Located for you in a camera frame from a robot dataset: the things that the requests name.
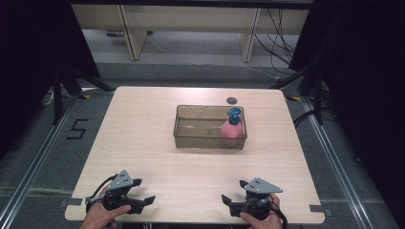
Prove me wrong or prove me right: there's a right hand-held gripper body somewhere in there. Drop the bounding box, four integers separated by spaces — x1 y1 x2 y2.
228 177 284 221

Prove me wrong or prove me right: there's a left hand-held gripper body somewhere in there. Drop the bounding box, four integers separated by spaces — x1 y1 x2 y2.
102 169 146 215

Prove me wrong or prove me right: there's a pink pump bottle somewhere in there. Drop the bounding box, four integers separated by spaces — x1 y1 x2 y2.
220 107 245 148

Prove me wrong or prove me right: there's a brown transparent plastic box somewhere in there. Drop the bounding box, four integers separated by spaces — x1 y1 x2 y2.
173 104 248 150

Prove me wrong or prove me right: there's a person's right hand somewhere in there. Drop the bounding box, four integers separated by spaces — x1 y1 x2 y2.
239 193 285 229

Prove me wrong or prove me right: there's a person's left hand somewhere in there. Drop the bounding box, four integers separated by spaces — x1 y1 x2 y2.
78 187 132 229

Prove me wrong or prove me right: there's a black metal stand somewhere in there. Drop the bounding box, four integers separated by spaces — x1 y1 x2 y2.
52 62 115 126
269 62 325 126

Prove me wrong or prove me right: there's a black curtain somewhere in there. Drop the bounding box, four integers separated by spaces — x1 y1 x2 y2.
0 0 101 161
288 0 405 229

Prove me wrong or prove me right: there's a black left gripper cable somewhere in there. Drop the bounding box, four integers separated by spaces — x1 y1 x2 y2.
85 174 119 214

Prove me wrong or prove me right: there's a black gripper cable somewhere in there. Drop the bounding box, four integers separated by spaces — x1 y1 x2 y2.
85 174 119 214
243 197 289 229

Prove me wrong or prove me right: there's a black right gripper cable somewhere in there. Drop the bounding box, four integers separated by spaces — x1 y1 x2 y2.
243 197 289 229

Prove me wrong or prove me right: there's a thick black floor cable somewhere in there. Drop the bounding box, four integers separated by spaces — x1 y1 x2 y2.
292 109 320 129

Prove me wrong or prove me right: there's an aluminium floor rail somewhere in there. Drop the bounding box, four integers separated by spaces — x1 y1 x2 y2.
300 95 397 229
0 93 81 229

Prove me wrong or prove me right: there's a bundle of black floor cables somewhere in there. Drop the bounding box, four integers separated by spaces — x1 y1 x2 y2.
253 8 298 76

